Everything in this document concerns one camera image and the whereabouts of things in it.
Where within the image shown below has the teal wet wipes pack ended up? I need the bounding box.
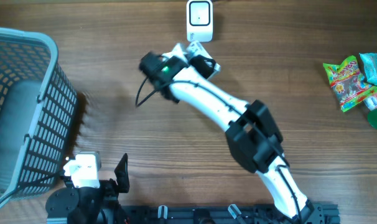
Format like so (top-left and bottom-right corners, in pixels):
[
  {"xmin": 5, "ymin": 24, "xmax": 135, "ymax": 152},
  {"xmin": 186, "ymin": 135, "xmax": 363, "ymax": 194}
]
[{"xmin": 360, "ymin": 53, "xmax": 377, "ymax": 86}]

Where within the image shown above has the red tissue pack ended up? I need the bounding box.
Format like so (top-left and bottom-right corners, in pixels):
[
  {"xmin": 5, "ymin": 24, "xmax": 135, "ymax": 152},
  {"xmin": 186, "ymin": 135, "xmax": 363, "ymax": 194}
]
[{"xmin": 362, "ymin": 86, "xmax": 377, "ymax": 111}]

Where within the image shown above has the Haribo gummy candy bag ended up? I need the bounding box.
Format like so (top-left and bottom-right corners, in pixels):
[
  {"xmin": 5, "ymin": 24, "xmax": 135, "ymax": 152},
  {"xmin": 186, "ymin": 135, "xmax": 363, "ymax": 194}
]
[{"xmin": 323, "ymin": 55, "xmax": 377, "ymax": 112}]

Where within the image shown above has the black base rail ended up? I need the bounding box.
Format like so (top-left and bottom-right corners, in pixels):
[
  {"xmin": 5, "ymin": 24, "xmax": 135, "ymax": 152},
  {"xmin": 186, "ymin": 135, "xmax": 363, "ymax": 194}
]
[{"xmin": 63, "ymin": 203, "xmax": 341, "ymax": 224}]

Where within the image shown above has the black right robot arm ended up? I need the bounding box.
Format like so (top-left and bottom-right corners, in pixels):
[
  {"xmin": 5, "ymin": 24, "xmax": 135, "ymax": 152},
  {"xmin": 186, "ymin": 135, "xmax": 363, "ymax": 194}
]
[{"xmin": 139, "ymin": 52, "xmax": 311, "ymax": 223}]

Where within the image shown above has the white carton box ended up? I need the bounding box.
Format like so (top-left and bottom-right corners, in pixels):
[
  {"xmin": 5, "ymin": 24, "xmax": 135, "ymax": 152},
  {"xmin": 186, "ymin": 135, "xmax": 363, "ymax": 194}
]
[{"xmin": 186, "ymin": 41, "xmax": 221, "ymax": 79}]

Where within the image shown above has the grey plastic mesh basket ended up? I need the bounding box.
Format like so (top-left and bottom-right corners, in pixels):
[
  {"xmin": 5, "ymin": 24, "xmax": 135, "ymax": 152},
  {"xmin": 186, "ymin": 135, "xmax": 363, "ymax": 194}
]
[{"xmin": 0, "ymin": 28, "xmax": 78, "ymax": 208}]

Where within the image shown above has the white barcode scanner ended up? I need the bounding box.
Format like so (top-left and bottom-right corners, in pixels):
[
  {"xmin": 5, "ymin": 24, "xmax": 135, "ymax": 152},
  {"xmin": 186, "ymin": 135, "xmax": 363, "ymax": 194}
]
[{"xmin": 186, "ymin": 0, "xmax": 213, "ymax": 42}]

